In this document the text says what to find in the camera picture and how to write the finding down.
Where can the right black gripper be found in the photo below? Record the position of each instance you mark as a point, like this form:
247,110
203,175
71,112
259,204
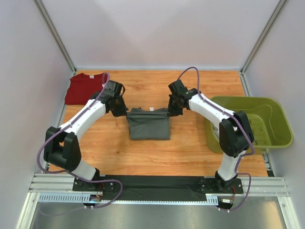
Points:
171,111

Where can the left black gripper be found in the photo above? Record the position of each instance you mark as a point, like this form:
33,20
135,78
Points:
122,112

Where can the grey t-shirt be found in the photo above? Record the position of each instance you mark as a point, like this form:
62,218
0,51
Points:
148,125

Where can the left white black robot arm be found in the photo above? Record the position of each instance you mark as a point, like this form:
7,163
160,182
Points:
62,148

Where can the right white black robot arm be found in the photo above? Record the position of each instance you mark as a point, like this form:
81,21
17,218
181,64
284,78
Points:
232,128

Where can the red folded t-shirt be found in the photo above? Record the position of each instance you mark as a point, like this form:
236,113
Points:
83,87

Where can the white crumpled t-shirt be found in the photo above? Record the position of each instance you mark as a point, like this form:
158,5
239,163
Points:
214,128

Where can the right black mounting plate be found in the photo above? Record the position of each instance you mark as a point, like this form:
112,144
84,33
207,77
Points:
213,186

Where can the black mounting plate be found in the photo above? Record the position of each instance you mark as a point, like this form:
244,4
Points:
110,186
213,186

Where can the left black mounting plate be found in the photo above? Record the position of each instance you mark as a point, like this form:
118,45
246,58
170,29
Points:
110,186

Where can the green plastic basket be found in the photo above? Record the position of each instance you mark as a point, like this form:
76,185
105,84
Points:
267,120

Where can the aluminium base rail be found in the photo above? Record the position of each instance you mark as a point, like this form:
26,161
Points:
260,186

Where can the left aluminium frame post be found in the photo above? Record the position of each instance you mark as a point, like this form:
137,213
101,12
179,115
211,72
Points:
54,33

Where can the aluminium frame post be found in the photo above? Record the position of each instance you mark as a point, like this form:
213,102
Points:
263,35
54,33

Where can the right aluminium frame post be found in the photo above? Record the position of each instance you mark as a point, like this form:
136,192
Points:
263,35

